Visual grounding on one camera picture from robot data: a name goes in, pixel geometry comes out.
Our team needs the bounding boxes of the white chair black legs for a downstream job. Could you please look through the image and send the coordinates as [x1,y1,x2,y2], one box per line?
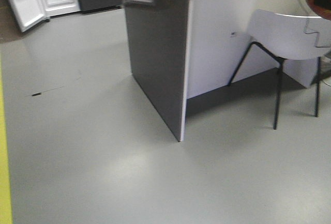
[228,9,330,130]

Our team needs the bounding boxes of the grey stone kitchen counter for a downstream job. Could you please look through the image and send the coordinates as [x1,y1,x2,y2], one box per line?
[124,0,317,141]

